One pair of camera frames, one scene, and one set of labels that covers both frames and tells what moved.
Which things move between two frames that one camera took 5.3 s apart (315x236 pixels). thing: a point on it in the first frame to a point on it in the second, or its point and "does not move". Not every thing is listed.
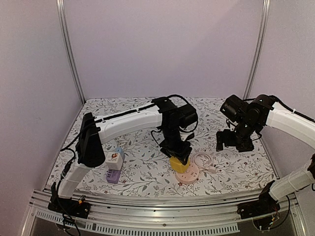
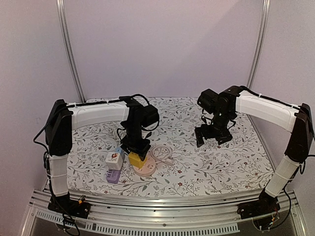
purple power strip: x=113 y=175 does not move
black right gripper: x=245 y=146 to x=213 y=131
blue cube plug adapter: x=119 y=149 does not move
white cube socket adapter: x=114 y=161 does not move
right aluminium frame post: x=265 y=9 does not move
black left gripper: x=185 y=151 to x=141 y=150
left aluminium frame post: x=62 y=23 does not move
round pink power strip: x=178 y=166 to x=148 y=168
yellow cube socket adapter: x=177 y=166 to x=135 y=160
